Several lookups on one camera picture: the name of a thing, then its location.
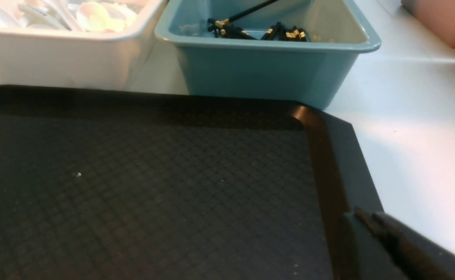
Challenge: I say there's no blue-grey chopstick bin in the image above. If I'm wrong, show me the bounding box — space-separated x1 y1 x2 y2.
155 0 382 109

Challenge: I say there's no pink container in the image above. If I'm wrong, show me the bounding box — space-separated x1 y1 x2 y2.
401 0 455 49

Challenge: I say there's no pile of white spoons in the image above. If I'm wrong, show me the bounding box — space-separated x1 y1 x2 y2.
0 0 148 33

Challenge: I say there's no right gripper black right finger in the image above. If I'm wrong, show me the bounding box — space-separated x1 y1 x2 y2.
354 208 455 280

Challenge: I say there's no pile of black chopsticks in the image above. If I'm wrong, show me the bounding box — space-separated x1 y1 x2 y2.
207 18 312 42

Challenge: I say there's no black serving tray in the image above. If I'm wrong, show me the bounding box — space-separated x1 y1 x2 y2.
0 86 383 280

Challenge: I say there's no white spoon bin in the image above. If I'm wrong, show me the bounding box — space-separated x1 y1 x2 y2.
0 0 168 90

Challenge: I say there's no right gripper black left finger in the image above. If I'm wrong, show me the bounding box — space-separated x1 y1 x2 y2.
334 213 406 280

